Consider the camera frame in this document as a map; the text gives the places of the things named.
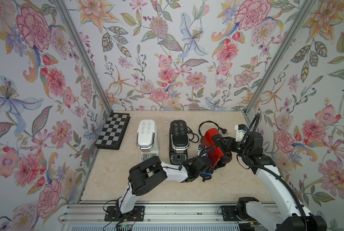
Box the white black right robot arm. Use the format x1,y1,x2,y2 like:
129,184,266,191
222,132,327,231

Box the red coffee machine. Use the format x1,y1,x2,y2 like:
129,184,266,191
201,128,232,169

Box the aluminium frame post right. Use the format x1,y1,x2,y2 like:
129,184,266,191
243,1,314,116

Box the black power cable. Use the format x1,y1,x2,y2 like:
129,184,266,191
197,120,228,138

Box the aluminium frame post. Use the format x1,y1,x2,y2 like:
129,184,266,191
243,1,314,116
53,0,113,114

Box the aluminium frame post left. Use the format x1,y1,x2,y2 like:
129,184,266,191
53,0,113,114

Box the black white chessboard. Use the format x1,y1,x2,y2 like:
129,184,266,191
95,113,131,150

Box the black coffee machine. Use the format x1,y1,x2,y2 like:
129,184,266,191
169,120,189,165

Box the blue microfiber cloth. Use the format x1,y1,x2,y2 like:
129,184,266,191
200,155,214,180

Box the white coffee machine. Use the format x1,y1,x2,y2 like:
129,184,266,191
136,119,159,162

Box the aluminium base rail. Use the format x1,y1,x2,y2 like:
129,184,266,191
58,202,285,231

